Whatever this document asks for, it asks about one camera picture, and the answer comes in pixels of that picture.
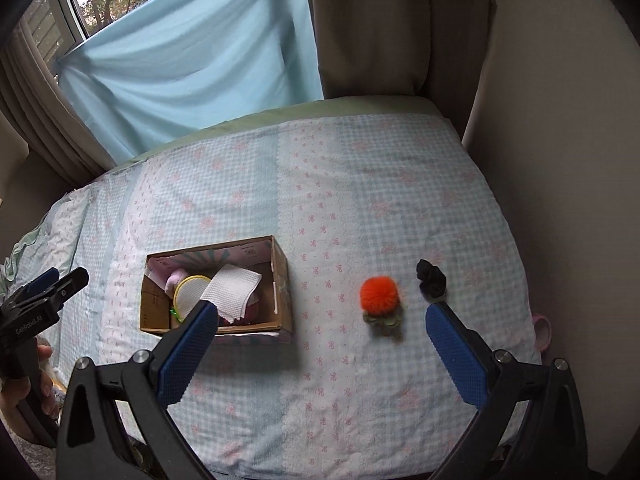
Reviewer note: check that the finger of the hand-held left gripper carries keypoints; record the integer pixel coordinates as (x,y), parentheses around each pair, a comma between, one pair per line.
(67,285)
(42,280)

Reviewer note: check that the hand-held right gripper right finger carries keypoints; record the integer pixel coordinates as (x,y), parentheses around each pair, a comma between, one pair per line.
(457,357)

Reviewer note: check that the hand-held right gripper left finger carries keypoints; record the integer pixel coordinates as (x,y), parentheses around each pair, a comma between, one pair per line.
(192,352)

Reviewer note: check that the round yellow-rimmed white pad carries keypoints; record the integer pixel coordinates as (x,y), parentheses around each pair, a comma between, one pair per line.
(190,292)

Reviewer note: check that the white paper tissue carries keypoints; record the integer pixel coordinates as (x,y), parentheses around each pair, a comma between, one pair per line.
(232,285)

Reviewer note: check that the black scrunchie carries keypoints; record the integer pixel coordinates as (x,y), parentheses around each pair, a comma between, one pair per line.
(431,280)

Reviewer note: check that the orange pompom toy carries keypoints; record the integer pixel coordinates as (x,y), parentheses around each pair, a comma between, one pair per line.
(380,292)

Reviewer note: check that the cardboard box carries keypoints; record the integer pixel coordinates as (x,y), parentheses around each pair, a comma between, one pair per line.
(281,280)

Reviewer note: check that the person's left hand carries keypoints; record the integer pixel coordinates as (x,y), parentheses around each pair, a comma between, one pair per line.
(12,402)

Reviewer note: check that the pink round object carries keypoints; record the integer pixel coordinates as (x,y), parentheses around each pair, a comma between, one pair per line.
(545,327)

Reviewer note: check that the beige curtain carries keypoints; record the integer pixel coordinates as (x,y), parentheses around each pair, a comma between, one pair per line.
(45,125)
(370,25)

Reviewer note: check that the pastel checked printed quilt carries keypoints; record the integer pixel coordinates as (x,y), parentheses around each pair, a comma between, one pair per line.
(350,200)

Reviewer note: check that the light blue hanging sheet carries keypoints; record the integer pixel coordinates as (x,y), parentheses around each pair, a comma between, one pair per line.
(190,60)

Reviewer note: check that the green bed sheet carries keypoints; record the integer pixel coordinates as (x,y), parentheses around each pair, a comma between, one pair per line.
(300,108)

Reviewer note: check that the white window frame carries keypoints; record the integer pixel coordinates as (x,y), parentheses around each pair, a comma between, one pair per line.
(60,5)

